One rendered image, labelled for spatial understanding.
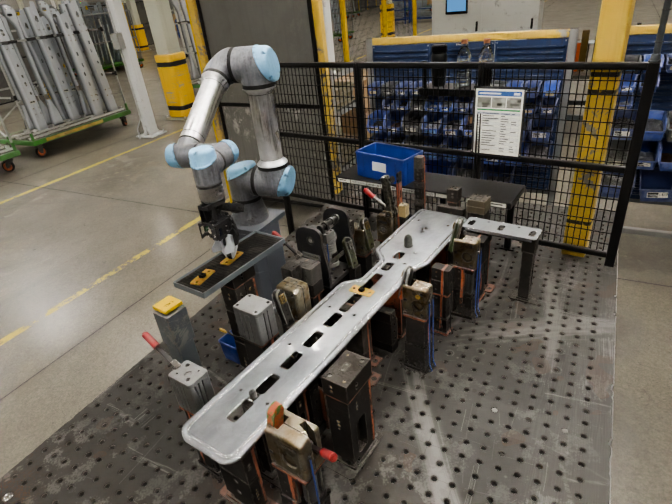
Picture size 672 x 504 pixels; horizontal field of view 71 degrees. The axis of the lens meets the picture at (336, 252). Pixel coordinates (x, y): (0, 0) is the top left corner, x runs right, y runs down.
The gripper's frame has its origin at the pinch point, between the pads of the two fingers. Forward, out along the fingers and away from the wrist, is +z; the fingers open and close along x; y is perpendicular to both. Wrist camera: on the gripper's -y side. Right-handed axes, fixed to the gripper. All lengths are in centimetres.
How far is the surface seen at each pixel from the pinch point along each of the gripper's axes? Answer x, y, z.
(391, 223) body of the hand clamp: 32, -63, 16
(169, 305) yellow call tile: -1.8, 27.3, 2.0
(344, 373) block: 49, 23, 15
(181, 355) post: -0.8, 29.6, 18.3
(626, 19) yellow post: 106, -112, -51
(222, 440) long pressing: 30, 50, 18
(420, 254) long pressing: 49, -45, 18
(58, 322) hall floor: -216, -47, 118
